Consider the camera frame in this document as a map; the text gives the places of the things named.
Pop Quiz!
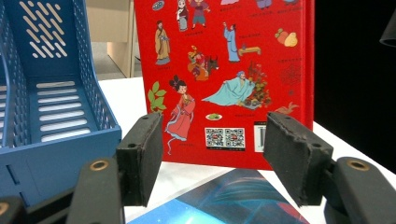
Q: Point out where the blue plastic file rack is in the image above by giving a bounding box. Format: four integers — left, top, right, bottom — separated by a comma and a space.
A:
0, 0, 123, 208

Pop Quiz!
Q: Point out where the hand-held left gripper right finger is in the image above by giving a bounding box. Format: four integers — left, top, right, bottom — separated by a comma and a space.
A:
262, 111, 334, 208

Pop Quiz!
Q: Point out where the red hardcover book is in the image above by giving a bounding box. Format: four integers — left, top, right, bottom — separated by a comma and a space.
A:
134, 0, 316, 172

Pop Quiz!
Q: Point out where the illustrated blue paperback book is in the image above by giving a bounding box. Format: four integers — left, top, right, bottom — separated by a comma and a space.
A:
127, 167, 311, 224

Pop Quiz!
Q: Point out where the black curtain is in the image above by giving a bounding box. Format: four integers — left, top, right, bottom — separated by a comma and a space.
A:
313, 0, 396, 175

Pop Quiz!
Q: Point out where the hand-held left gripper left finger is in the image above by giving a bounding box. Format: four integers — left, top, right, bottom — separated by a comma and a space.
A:
115, 111, 164, 208

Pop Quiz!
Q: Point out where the beige wooden desk leg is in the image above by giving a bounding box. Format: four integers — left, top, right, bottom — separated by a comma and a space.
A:
106, 0, 138, 78

